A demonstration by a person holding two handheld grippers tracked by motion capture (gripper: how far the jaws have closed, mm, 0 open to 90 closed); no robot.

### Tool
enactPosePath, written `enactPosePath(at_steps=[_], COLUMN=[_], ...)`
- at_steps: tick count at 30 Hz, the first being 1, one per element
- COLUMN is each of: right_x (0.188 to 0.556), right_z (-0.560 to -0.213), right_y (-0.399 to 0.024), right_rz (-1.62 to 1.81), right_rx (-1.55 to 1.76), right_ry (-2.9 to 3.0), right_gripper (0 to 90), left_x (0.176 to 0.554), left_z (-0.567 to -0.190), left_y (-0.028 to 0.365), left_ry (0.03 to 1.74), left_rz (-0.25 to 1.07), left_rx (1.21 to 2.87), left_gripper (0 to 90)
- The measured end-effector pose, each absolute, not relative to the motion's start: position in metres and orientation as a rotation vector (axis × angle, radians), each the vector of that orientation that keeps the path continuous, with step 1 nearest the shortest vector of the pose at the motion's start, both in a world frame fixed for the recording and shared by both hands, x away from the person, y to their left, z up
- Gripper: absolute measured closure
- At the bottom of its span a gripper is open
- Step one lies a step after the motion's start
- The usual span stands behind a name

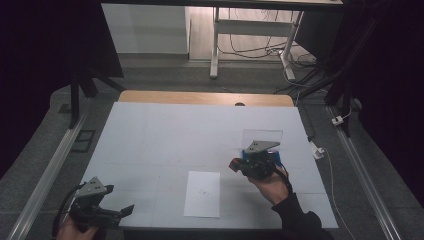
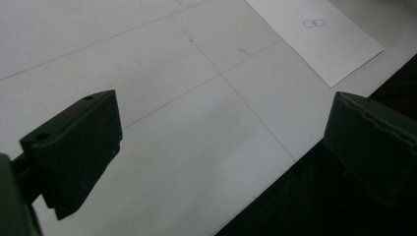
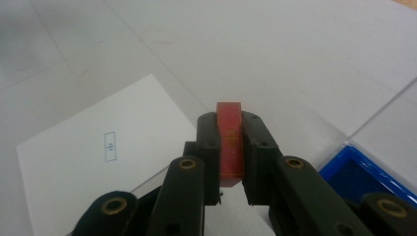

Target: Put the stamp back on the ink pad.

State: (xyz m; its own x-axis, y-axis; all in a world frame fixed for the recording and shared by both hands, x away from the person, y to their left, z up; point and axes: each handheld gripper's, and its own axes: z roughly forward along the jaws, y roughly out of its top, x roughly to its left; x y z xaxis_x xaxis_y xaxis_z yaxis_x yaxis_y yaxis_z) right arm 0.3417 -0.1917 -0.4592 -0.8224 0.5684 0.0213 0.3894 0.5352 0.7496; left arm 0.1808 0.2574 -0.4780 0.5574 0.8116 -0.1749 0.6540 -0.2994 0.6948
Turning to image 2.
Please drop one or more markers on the white paper sheet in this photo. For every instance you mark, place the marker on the white paper sheet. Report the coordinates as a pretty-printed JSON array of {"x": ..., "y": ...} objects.
[{"x": 314, "y": 39}]

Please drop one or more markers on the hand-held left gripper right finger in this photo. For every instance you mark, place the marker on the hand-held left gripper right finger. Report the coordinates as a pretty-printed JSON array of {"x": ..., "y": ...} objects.
[{"x": 373, "y": 147}]

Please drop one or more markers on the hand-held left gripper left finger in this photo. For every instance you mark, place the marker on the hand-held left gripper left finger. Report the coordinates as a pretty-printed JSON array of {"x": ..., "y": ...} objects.
[{"x": 75, "y": 150}]

